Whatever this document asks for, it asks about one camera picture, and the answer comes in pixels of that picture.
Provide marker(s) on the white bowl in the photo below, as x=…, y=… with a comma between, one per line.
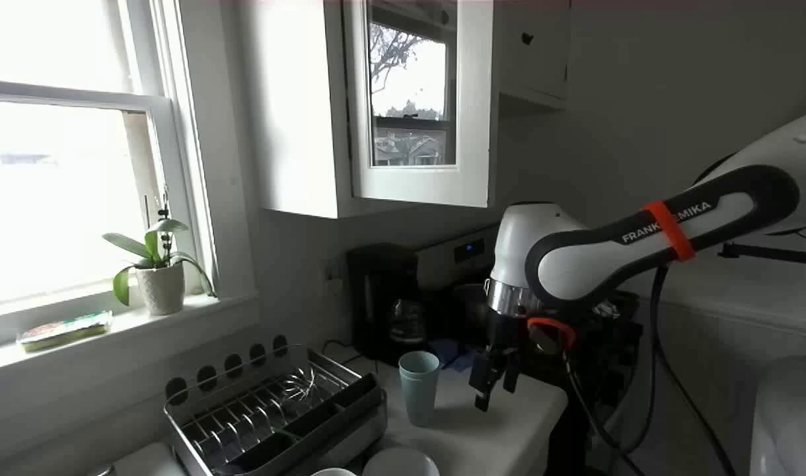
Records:
x=403, y=464

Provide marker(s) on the blue dish cloth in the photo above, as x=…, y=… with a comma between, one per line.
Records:
x=455, y=354

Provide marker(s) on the metal dish rack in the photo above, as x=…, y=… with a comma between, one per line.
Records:
x=271, y=418

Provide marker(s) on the white wall cabinet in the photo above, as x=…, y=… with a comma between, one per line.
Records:
x=291, y=105

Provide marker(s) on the potted green plant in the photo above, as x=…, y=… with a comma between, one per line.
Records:
x=160, y=287

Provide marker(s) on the white mug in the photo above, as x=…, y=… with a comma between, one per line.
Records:
x=333, y=470

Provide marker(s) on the black coffee maker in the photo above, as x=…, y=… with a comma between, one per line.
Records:
x=372, y=291

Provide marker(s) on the glass cabinet door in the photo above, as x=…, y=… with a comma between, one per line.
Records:
x=476, y=105

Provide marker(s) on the white framed window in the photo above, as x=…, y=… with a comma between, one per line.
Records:
x=66, y=193

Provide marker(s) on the black mount bar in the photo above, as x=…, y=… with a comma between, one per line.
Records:
x=773, y=255

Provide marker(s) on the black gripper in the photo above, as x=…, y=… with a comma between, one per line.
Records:
x=512, y=340

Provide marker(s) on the green sponge dish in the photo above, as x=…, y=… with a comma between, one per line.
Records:
x=64, y=333

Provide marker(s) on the white black Franka robot arm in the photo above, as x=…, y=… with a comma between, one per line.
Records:
x=577, y=255

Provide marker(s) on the teal plastic cup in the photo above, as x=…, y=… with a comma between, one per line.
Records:
x=419, y=386

